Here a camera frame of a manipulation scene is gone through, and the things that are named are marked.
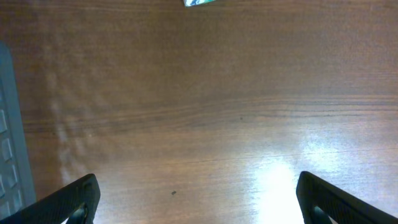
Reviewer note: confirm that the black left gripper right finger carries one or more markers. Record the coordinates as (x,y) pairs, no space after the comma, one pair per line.
(322,202)

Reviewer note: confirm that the small orange teal box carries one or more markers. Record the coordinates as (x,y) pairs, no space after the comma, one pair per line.
(191,3)

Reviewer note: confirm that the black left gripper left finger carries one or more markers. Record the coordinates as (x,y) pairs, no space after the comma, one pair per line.
(75,203)

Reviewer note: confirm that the grey plastic mesh basket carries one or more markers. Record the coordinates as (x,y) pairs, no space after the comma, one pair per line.
(17,185)

